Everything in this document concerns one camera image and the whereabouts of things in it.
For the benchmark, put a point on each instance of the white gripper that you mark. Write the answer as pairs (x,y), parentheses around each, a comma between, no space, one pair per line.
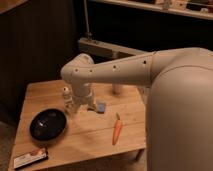
(82,94)

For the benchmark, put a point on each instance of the orange carrot-shaped pepper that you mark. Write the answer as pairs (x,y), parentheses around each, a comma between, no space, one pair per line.
(117,129)

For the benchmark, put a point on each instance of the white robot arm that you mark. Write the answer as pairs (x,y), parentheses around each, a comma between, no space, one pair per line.
(179,108)

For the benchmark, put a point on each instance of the black ceramic bowl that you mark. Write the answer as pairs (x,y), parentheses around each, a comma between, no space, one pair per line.
(47,124)

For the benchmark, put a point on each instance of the small clear plastic bottle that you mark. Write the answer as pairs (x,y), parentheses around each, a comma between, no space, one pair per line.
(68,100)

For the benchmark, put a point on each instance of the blue sponge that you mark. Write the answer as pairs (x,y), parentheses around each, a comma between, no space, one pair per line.
(100,107)

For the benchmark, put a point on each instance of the translucent plastic cup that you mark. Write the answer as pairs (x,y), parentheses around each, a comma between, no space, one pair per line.
(117,89)

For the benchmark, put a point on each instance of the grey baseboard heater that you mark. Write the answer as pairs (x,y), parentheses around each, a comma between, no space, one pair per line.
(107,50)

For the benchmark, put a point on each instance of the wooden table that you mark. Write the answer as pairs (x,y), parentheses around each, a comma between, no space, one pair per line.
(88,135)

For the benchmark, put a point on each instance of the metal pole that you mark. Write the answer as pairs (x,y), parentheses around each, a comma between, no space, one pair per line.
(88,32)

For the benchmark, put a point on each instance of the black and white snack package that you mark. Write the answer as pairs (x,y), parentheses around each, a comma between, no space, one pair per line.
(30,158)

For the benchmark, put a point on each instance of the cluttered wall shelf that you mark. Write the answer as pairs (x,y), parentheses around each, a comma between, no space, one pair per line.
(187,8)

